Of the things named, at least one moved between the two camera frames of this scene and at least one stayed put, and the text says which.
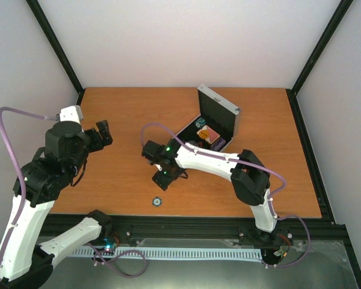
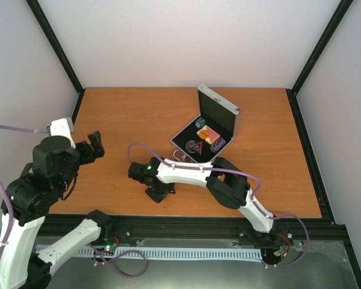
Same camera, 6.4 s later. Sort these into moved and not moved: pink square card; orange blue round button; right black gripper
Moved: right black gripper
Not moved: pink square card; orange blue round button
